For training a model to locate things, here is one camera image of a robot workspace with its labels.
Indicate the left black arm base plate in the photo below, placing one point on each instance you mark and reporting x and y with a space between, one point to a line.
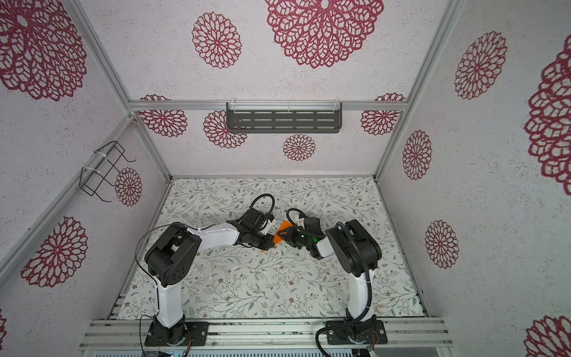
182 334

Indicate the aluminium front rail frame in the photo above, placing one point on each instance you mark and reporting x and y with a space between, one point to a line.
266 333

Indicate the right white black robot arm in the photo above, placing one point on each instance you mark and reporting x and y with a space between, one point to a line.
353 246

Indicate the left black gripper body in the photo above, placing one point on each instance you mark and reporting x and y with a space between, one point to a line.
257 239

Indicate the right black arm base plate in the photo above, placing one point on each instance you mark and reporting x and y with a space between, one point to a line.
369 332

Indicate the grey slotted wall shelf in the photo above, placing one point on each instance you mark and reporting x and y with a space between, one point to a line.
284 118

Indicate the black wire wall basket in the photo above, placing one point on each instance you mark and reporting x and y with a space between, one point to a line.
94 176

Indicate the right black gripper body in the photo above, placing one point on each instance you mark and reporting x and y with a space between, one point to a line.
301 239

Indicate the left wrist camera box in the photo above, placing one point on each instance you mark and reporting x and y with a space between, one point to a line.
255 220

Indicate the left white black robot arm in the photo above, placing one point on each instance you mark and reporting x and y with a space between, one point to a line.
170 258

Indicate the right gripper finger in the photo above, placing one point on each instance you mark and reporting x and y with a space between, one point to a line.
285 231
290 240

